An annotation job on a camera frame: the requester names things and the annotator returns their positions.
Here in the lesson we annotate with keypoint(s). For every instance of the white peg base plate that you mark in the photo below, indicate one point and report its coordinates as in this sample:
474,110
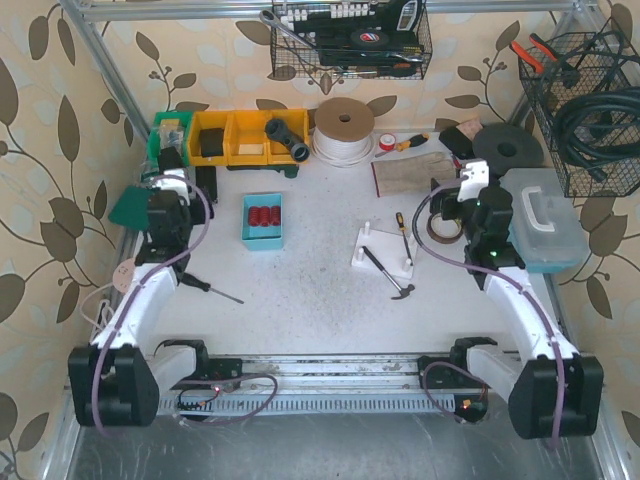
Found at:
390,250

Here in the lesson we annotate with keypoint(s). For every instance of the orange handled pliers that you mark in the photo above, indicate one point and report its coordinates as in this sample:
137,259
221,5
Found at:
538,46

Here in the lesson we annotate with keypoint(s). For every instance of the wire basket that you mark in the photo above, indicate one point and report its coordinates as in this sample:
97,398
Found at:
588,112
334,41

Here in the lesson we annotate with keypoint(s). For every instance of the green storage bin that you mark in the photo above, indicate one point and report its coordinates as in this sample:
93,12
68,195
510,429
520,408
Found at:
169,129

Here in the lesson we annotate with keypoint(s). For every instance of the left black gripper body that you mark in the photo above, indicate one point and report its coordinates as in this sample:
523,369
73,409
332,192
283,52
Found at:
170,158

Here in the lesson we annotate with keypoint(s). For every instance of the red spring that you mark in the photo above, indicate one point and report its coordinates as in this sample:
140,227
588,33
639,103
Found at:
253,218
264,216
275,216

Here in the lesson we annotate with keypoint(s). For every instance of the brown packing tape roll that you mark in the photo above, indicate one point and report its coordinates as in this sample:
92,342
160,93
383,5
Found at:
443,231

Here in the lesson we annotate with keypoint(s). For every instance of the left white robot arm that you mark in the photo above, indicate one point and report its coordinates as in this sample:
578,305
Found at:
127,320

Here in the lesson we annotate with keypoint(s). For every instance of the right wire basket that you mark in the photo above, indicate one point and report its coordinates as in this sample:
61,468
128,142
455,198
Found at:
588,112

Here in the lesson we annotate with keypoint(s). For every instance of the pink round power strip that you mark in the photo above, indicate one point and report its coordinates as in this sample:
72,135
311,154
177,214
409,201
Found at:
122,276

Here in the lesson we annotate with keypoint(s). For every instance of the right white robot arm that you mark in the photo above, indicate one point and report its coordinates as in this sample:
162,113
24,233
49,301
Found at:
525,320

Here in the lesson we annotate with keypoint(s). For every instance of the black sponge block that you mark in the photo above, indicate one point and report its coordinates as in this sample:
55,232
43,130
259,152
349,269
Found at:
457,142

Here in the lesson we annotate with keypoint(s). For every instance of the black disc spool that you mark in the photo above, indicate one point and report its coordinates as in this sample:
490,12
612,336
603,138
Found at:
505,147

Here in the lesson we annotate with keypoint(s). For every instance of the grey pipe fitting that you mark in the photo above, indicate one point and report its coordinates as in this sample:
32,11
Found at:
277,131

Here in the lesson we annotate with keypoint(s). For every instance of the centre wire basket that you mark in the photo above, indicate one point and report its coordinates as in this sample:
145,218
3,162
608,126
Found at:
334,41

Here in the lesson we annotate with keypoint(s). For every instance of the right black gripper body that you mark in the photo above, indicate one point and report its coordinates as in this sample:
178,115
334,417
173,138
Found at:
445,201

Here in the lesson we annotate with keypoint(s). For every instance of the black long screwdriver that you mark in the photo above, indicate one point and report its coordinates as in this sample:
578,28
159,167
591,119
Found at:
192,281

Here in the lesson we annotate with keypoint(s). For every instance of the clear teal toolbox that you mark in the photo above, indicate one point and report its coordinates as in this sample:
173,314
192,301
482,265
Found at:
544,229

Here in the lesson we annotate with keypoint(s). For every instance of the red white tape roll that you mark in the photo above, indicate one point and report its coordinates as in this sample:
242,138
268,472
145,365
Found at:
387,142

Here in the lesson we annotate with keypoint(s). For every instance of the teal plastic tray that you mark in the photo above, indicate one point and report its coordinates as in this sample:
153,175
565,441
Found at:
262,238

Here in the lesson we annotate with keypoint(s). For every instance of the black box in bin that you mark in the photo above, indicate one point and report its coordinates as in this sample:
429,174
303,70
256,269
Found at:
211,142

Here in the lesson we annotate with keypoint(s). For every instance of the yellow storage bins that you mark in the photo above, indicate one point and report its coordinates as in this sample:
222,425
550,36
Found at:
245,140

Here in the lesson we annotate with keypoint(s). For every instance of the green bin rack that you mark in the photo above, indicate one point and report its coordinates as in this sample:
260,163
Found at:
289,171

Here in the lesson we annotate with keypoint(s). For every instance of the black handled claw hammer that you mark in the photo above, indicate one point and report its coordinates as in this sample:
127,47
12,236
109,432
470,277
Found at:
403,292

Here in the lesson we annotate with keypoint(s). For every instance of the small black yellow screwdriver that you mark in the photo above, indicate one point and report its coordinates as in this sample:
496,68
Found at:
402,227

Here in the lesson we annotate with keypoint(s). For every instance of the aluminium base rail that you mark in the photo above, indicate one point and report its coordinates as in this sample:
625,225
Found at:
230,389

